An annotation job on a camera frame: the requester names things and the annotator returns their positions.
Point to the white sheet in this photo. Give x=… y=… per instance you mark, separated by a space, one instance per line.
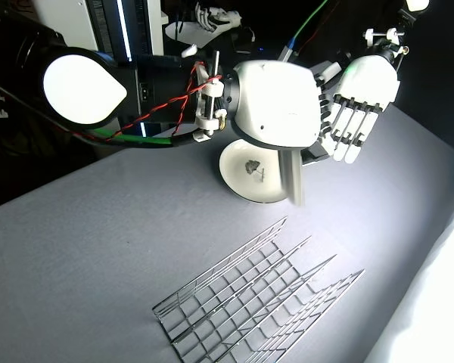
x=439 y=302

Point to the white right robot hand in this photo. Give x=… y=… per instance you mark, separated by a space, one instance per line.
x=276 y=106

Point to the grey connector box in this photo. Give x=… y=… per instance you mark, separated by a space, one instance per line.
x=286 y=53

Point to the spare white robot hand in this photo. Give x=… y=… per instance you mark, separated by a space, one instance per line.
x=219 y=17

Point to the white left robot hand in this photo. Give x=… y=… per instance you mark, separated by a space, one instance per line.
x=370 y=83

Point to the grey table cloth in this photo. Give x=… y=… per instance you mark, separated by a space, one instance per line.
x=98 y=246

